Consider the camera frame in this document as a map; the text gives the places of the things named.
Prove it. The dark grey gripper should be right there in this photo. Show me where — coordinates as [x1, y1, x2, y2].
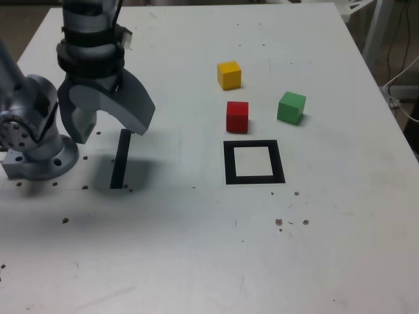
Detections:
[58, 70, 156, 145]

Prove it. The yellow cube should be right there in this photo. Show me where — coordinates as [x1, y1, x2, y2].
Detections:
[217, 60, 242, 91]

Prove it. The red cube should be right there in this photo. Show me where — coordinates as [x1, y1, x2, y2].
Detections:
[225, 101, 249, 134]

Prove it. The green cube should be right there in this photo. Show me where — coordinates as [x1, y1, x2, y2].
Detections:
[276, 91, 307, 126]

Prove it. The black tape square outline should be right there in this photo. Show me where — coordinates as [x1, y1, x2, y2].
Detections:
[223, 139, 286, 186]

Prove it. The black tape strip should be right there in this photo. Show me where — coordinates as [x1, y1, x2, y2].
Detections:
[109, 128, 132, 190]

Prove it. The white chair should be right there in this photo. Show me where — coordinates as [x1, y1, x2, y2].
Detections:
[338, 0, 376, 22]

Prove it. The grey power strip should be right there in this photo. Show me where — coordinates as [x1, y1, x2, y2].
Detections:
[388, 84, 419, 102]

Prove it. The white frame leg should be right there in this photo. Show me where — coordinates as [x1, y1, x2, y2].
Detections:
[361, 0, 393, 56]

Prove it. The thin black cable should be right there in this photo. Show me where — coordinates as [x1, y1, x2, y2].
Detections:
[386, 0, 412, 78]

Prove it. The white cable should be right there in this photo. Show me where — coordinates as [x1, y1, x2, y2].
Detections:
[382, 54, 419, 124]

